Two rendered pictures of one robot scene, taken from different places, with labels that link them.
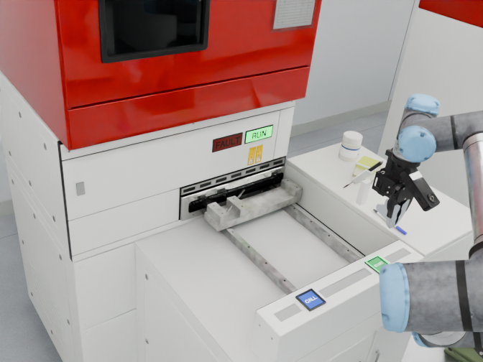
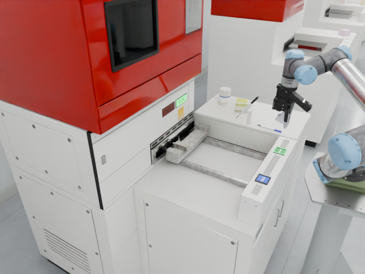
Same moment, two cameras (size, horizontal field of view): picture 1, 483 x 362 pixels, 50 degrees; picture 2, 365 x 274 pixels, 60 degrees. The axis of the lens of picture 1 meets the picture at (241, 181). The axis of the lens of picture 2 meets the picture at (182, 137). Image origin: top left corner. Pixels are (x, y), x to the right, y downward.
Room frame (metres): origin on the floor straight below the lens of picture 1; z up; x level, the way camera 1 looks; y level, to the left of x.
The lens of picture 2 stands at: (0.03, 0.48, 1.84)
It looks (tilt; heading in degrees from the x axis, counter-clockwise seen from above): 31 degrees down; 341
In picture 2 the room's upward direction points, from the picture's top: straight up
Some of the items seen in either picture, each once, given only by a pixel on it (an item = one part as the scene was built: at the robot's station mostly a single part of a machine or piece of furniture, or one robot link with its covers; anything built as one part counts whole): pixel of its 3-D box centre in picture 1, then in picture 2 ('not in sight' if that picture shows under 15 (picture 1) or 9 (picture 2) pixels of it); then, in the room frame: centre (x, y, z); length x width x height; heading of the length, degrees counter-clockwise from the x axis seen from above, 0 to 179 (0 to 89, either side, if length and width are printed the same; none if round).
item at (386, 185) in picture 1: (398, 175); (285, 97); (1.13, -0.39, 1.25); 0.09 x 0.08 x 0.12; 40
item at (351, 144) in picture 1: (350, 146); (225, 95); (1.72, -0.39, 1.01); 0.07 x 0.07 x 0.10
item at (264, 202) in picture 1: (254, 206); (189, 143); (1.47, -0.06, 0.87); 0.36 x 0.08 x 0.03; 130
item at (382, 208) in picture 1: (385, 212); (281, 119); (1.12, -0.38, 1.14); 0.06 x 0.03 x 0.09; 40
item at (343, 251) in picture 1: (319, 231); (229, 147); (1.41, -0.28, 0.84); 0.50 x 0.02 x 0.03; 40
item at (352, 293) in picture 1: (342, 300); (270, 176); (1.04, -0.31, 0.89); 0.55 x 0.09 x 0.14; 130
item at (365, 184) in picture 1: (361, 183); (246, 112); (1.43, -0.39, 1.03); 0.06 x 0.04 x 0.13; 40
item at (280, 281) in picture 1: (256, 258); (208, 171); (1.23, -0.07, 0.84); 0.50 x 0.02 x 0.03; 40
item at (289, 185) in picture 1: (291, 187); (202, 127); (1.58, -0.18, 0.89); 0.08 x 0.03 x 0.03; 40
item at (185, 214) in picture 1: (235, 191); (174, 138); (1.51, 0.02, 0.89); 0.44 x 0.02 x 0.10; 130
